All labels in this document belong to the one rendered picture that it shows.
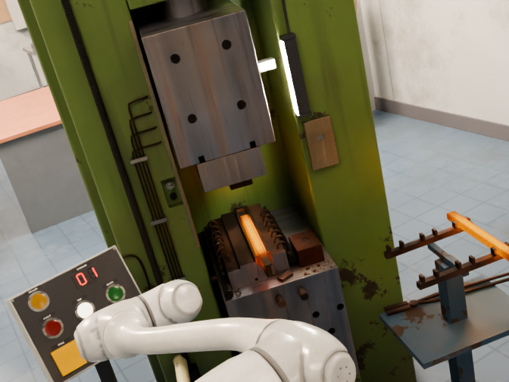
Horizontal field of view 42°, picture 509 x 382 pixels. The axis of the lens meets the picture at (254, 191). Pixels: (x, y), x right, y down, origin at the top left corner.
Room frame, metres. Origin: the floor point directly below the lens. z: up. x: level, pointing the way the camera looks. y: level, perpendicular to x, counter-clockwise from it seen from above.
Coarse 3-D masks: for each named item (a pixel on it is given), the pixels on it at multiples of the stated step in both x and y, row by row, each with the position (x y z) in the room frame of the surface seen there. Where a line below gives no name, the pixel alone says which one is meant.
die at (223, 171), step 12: (252, 144) 1.93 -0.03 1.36; (228, 156) 1.88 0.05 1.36; (240, 156) 1.89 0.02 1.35; (252, 156) 1.89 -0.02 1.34; (204, 168) 1.88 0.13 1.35; (216, 168) 1.88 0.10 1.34; (228, 168) 1.88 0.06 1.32; (240, 168) 1.89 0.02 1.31; (252, 168) 1.89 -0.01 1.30; (264, 168) 1.89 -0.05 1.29; (204, 180) 1.87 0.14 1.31; (216, 180) 1.88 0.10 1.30; (228, 180) 1.88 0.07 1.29; (240, 180) 1.89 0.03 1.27
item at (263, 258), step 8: (240, 216) 2.20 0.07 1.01; (248, 216) 2.19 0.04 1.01; (248, 224) 2.12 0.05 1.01; (248, 232) 2.06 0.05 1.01; (256, 232) 2.05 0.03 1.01; (256, 240) 1.99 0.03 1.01; (256, 248) 1.94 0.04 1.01; (256, 256) 1.87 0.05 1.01; (264, 256) 1.85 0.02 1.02; (264, 264) 1.80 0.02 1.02; (272, 264) 1.79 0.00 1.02; (272, 272) 1.81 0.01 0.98
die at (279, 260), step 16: (240, 208) 2.28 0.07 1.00; (256, 208) 2.27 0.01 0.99; (224, 224) 2.21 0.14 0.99; (240, 224) 2.15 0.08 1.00; (256, 224) 2.12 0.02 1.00; (224, 240) 2.10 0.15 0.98; (240, 240) 2.05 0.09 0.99; (272, 240) 1.99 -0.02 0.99; (224, 256) 1.99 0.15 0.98; (240, 256) 1.94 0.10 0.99; (272, 256) 1.89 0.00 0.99; (240, 272) 1.88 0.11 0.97; (256, 272) 1.88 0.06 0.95
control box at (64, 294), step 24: (96, 264) 1.77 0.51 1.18; (120, 264) 1.78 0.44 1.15; (48, 288) 1.69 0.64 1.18; (72, 288) 1.70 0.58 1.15; (96, 288) 1.72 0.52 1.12; (24, 312) 1.63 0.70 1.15; (48, 312) 1.65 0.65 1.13; (72, 312) 1.66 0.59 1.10; (24, 336) 1.63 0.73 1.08; (48, 336) 1.60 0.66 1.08; (72, 336) 1.62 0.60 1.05; (48, 360) 1.57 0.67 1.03
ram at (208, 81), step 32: (224, 0) 2.19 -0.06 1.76; (160, 32) 1.88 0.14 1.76; (192, 32) 1.88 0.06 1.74; (224, 32) 1.89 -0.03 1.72; (160, 64) 1.87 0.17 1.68; (192, 64) 1.88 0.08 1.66; (224, 64) 1.89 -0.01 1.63; (256, 64) 1.90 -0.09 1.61; (160, 96) 1.87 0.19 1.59; (192, 96) 1.88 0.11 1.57; (224, 96) 1.89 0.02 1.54; (256, 96) 1.90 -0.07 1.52; (192, 128) 1.88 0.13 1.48; (224, 128) 1.88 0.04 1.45; (256, 128) 1.89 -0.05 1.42; (192, 160) 1.87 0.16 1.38
